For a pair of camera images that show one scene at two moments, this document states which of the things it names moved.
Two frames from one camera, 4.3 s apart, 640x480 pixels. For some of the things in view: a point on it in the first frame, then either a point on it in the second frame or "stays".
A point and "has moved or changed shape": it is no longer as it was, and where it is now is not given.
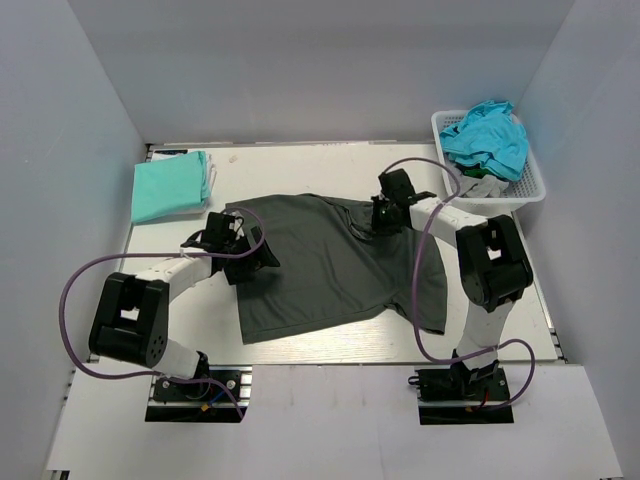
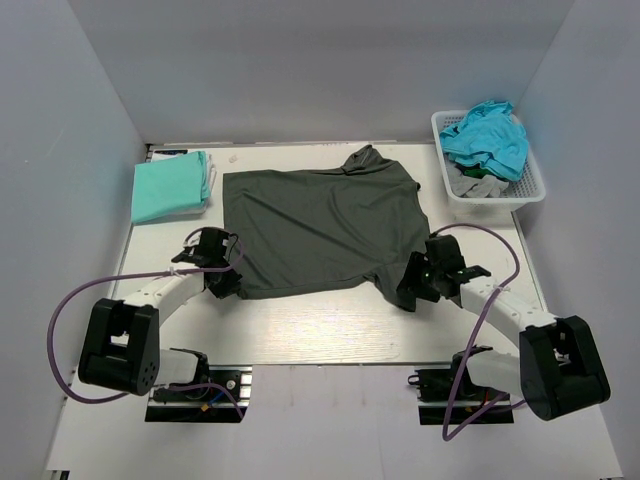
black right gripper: (377, 224) -> (411, 281)
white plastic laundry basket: (529, 187) stays
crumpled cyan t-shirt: (491, 136) stays
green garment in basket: (476, 172) stays
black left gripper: (261, 255) -> (230, 287)
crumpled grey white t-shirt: (486, 187) stays
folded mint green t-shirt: (169, 186) stays
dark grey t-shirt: (333, 268) has moved or changed shape
